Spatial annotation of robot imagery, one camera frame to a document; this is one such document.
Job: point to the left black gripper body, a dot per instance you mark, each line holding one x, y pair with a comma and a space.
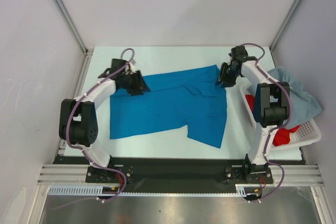
129, 81

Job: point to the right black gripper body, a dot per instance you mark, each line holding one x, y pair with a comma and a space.
230, 72

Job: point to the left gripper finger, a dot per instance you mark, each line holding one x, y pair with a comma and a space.
138, 79
136, 89

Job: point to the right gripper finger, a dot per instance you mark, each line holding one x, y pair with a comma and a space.
223, 69
228, 82

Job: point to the blue t shirt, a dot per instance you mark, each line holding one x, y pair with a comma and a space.
184, 98

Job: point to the grey t shirt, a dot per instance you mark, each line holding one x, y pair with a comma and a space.
304, 106

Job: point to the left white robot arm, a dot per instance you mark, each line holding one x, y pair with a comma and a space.
78, 124

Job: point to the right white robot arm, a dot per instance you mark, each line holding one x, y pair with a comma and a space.
271, 111

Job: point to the red t shirt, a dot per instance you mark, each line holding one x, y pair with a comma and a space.
282, 136

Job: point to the white plastic basket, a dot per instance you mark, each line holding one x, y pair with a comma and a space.
308, 133

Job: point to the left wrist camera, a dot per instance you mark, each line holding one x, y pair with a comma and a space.
130, 68

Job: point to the left aluminium frame post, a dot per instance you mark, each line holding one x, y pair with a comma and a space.
72, 26

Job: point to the aluminium frame post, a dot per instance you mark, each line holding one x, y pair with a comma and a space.
294, 7
72, 26

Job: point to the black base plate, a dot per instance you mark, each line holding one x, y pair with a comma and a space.
182, 176

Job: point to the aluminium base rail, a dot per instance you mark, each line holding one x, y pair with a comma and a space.
293, 175

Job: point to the right aluminium frame post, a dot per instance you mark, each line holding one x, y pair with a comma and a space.
294, 7

